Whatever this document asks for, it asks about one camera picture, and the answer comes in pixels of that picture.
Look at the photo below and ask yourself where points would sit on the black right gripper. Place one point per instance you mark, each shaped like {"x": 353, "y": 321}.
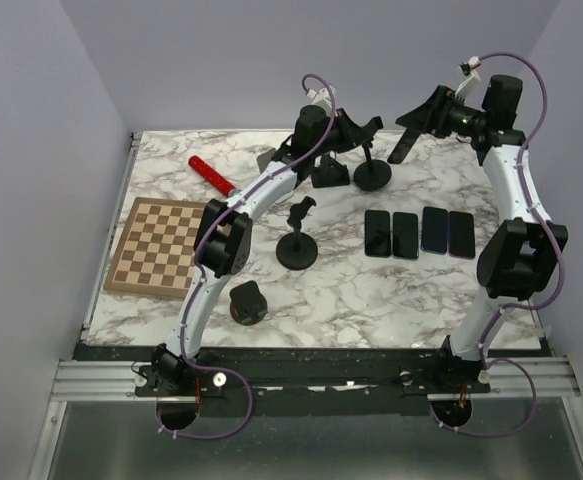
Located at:
{"x": 430, "y": 116}

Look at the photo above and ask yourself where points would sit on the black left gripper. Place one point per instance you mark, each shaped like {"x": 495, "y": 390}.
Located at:
{"x": 349, "y": 135}

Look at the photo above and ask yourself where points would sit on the teal phone with dark screen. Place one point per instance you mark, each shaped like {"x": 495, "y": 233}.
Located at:
{"x": 405, "y": 229}

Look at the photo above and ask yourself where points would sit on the purple phone with dark screen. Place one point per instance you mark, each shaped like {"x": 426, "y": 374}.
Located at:
{"x": 461, "y": 235}

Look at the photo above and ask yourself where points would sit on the blue phone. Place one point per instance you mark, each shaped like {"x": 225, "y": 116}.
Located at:
{"x": 434, "y": 230}

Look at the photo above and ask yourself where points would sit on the black phone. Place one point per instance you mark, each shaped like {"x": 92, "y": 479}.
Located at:
{"x": 377, "y": 234}

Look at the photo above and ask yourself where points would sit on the black round base clamp stand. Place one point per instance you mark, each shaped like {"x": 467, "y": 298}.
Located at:
{"x": 297, "y": 251}

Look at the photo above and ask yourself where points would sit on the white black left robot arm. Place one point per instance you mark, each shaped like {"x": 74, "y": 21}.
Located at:
{"x": 223, "y": 243}

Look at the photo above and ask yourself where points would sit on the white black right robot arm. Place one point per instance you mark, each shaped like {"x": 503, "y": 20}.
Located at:
{"x": 526, "y": 249}

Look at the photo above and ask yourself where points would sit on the black wedge phone stand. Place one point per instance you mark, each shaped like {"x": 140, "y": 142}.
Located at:
{"x": 330, "y": 173}

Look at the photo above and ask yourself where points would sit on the silver folding phone stand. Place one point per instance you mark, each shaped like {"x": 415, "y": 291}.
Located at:
{"x": 265, "y": 158}

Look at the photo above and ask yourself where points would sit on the small black stand brown base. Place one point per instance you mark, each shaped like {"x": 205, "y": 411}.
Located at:
{"x": 247, "y": 306}

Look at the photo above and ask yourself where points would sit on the aluminium strip table left edge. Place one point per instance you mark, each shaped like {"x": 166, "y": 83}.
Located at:
{"x": 135, "y": 141}

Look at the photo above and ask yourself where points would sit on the wooden chessboard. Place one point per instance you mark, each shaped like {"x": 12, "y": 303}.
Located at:
{"x": 154, "y": 256}

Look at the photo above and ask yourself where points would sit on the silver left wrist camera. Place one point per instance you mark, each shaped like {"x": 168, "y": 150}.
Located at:
{"x": 323, "y": 98}

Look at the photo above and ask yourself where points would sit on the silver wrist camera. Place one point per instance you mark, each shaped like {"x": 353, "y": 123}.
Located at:
{"x": 471, "y": 78}
{"x": 323, "y": 98}

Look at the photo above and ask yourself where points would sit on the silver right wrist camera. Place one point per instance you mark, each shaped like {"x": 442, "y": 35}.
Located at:
{"x": 471, "y": 78}

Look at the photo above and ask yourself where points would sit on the red handle silver microphone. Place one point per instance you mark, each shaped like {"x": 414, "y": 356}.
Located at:
{"x": 212, "y": 176}

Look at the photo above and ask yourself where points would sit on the aluminium extrusion rail right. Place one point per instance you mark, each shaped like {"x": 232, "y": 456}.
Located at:
{"x": 502, "y": 378}

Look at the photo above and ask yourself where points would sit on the aluminium extrusion rail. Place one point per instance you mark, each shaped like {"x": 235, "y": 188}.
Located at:
{"x": 502, "y": 378}
{"x": 104, "y": 381}

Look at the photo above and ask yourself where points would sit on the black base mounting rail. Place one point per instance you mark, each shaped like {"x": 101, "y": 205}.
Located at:
{"x": 309, "y": 382}

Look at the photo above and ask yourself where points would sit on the aluminium extrusion rail left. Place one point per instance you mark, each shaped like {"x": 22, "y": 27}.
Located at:
{"x": 104, "y": 381}

